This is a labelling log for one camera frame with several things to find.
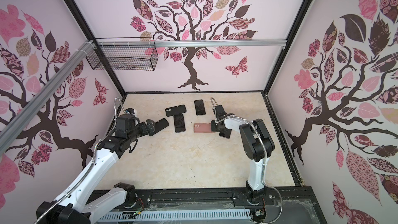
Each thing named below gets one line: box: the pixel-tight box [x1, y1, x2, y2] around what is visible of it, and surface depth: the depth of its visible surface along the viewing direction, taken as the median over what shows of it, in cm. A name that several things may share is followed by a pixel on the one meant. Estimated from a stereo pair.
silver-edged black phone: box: [194, 99, 206, 116], surface depth 112 cm
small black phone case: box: [165, 104, 187, 117], surface depth 112 cm
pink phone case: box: [193, 122, 212, 134], surface depth 102 cm
